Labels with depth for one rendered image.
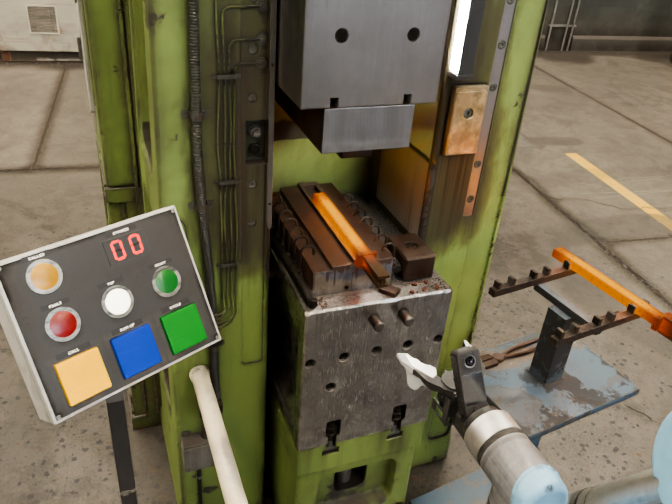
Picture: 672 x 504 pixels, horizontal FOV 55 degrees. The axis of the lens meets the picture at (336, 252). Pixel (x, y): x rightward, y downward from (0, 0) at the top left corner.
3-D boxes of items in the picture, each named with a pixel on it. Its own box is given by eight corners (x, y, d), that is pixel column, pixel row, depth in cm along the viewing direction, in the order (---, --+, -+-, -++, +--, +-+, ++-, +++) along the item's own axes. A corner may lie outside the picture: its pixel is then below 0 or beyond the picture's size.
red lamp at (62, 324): (80, 337, 108) (76, 317, 106) (50, 342, 106) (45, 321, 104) (79, 326, 110) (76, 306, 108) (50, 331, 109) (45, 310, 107)
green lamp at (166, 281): (181, 293, 121) (180, 274, 119) (155, 297, 119) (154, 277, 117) (178, 284, 123) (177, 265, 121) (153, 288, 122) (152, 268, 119)
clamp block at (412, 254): (433, 277, 160) (437, 255, 157) (403, 282, 157) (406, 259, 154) (412, 252, 170) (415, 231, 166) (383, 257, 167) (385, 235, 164)
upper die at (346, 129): (409, 147, 138) (415, 104, 133) (321, 154, 131) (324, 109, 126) (339, 87, 171) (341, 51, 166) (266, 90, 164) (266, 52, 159)
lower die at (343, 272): (389, 284, 156) (394, 254, 152) (312, 296, 149) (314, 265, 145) (329, 206, 189) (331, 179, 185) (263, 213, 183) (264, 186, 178)
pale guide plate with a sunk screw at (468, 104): (476, 153, 161) (490, 86, 152) (445, 156, 157) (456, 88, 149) (472, 150, 162) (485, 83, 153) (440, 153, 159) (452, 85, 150)
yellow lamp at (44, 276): (61, 290, 107) (57, 268, 104) (31, 294, 105) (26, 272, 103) (61, 280, 109) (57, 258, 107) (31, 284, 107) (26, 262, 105)
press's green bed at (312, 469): (404, 526, 204) (425, 420, 180) (291, 560, 191) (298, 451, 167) (341, 405, 247) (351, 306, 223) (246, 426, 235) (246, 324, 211)
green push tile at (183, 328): (208, 338, 124) (195, 302, 123) (175, 355, 119) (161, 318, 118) (203, 338, 125) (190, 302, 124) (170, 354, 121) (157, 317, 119)
